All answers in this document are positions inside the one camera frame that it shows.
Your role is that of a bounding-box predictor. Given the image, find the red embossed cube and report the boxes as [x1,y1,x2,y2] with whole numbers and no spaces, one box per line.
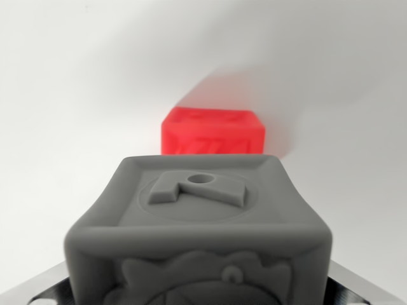
[161,106,266,156]

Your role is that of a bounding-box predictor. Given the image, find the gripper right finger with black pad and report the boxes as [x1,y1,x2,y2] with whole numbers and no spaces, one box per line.
[324,259,402,305]

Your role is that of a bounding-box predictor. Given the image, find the grey embossed cube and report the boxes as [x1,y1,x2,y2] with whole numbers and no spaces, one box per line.
[63,154,334,305]

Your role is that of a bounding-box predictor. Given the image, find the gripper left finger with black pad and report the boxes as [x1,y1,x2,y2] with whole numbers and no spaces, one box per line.
[5,262,74,305]

